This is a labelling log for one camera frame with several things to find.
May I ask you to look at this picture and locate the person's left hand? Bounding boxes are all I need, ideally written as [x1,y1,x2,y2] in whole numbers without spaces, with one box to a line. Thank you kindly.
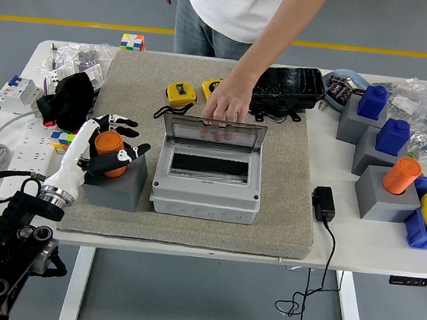
[199,77,255,144]

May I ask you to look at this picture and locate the person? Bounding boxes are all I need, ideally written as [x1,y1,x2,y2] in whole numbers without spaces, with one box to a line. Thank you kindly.
[154,0,333,70]

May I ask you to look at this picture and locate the black plastic case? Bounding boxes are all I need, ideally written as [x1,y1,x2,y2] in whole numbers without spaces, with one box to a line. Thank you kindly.
[247,61,329,128]

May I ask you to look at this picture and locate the black adapter cord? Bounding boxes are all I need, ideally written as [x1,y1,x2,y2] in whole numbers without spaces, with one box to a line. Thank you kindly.
[272,215,349,320]

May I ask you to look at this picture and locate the yellow tape measure black strap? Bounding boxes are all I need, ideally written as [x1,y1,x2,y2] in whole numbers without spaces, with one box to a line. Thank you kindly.
[152,79,199,124]

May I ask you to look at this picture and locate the light blue tray dark packets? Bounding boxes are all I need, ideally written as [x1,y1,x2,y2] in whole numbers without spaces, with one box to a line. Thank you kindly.
[320,66,372,116]

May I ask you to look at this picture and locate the black cloth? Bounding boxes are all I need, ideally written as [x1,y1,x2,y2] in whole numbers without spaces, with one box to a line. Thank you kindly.
[33,68,98,133]

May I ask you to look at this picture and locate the white blue circuit breaker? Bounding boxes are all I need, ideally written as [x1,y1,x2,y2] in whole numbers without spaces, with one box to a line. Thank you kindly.
[0,74,46,117]

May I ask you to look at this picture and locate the black power adapter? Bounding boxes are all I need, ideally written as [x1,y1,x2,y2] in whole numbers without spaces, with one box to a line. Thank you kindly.
[308,184,339,224]

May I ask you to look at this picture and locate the white power strip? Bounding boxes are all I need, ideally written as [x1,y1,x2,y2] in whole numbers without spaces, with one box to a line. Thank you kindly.
[0,115,62,205]

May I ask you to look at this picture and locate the grey block with round hole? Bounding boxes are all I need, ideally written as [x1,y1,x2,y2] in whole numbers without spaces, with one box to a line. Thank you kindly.
[78,150,150,214]

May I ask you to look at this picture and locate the grey-brown mat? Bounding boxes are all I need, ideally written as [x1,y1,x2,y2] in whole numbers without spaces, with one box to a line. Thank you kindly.
[49,43,331,260]

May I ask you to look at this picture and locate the grey electrical box clear lid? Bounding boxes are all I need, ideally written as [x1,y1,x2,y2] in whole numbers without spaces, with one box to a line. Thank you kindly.
[147,112,270,225]

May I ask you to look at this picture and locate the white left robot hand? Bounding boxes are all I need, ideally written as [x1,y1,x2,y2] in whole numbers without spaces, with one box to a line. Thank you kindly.
[41,107,154,202]

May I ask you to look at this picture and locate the colourful puzzle cube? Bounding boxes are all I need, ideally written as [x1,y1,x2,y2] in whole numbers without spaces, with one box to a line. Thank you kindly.
[48,126,80,156]

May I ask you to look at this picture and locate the blue bottle-shaped block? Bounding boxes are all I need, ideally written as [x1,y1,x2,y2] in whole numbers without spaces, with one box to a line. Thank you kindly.
[356,82,390,122]
[374,116,413,157]

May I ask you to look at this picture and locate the orange cylinder battery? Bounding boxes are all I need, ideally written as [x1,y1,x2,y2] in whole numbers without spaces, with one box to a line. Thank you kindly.
[381,154,425,198]
[90,129,132,181]

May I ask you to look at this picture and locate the black table control panel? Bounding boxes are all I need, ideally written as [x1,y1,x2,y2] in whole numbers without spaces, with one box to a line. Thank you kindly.
[388,275,427,289]

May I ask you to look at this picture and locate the clear bags with white parts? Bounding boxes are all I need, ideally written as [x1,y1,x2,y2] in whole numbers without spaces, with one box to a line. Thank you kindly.
[33,36,119,95]

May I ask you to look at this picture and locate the white-faced puzzle cube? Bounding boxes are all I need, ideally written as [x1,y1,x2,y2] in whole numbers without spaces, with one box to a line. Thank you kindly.
[119,32,148,52]

